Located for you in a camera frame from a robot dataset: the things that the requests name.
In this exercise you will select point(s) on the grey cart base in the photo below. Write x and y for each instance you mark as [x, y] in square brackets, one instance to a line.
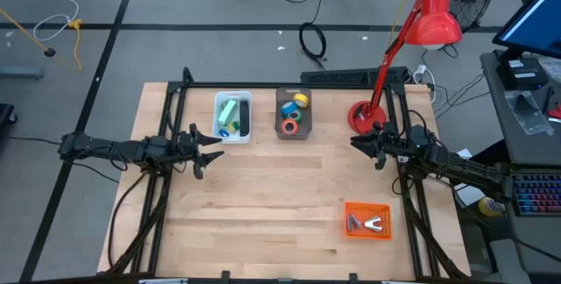
[19, 72]

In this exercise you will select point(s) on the orange tape roll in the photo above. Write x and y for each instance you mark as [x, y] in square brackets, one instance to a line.
[283, 127]

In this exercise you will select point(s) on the small red object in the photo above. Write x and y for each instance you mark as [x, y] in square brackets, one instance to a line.
[556, 113]

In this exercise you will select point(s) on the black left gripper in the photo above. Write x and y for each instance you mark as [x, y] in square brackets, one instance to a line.
[182, 148]

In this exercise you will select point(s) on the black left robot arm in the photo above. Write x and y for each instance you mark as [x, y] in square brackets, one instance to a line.
[101, 148]

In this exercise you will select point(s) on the lavender staple remover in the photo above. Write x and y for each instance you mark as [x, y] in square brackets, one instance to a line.
[354, 222]

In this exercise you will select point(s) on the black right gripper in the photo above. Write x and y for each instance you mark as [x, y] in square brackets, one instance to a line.
[394, 146]

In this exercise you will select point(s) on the small black box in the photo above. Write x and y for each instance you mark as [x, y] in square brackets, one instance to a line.
[521, 73]

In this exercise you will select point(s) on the light blue staple remover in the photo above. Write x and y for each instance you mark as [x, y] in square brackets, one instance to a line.
[373, 224]

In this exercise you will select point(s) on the yellow round container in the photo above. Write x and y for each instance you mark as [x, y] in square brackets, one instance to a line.
[491, 207]

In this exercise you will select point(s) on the black perforated metal bar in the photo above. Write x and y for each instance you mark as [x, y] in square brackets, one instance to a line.
[342, 75]

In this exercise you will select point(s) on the green tape roll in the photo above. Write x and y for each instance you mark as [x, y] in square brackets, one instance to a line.
[300, 116]

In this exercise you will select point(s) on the yellow mini stapler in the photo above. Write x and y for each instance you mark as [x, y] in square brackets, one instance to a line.
[232, 128]

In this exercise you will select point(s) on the orange mesh basket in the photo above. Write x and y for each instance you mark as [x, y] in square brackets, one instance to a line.
[385, 214]

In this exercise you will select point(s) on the mint green stapler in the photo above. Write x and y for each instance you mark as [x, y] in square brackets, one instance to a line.
[228, 113]

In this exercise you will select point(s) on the white plastic bin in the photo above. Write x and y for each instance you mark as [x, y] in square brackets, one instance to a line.
[217, 122]

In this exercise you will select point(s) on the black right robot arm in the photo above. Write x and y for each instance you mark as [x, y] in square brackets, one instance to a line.
[464, 168]

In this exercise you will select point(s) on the backlit black keyboard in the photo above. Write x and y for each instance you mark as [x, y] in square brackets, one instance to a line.
[537, 194]

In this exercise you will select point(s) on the red desk lamp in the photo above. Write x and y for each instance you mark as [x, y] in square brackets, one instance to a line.
[434, 16]

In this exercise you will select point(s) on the clear plastic bag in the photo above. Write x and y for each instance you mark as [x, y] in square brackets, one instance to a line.
[528, 115]

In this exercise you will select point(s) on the blue mini stapler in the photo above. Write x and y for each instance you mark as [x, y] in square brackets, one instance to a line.
[224, 133]

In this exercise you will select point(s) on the smoky grey plastic bin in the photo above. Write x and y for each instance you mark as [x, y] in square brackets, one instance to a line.
[307, 126]

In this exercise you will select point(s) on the black stapler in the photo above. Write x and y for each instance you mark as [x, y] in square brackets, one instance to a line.
[244, 117]

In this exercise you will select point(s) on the grey desk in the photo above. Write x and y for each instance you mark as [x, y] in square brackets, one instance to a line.
[499, 144]

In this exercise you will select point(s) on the black computer monitor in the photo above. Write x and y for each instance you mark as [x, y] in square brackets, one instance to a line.
[537, 21]

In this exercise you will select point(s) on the black metal table frame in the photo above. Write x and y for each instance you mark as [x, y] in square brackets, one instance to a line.
[405, 231]

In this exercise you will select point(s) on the blue tape roll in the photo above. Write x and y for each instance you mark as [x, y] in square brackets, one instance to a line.
[284, 108]

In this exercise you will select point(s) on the yellow tape roll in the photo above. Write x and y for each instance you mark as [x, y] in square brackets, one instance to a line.
[296, 98]

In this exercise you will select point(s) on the white paper sheet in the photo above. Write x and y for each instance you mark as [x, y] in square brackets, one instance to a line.
[471, 196]

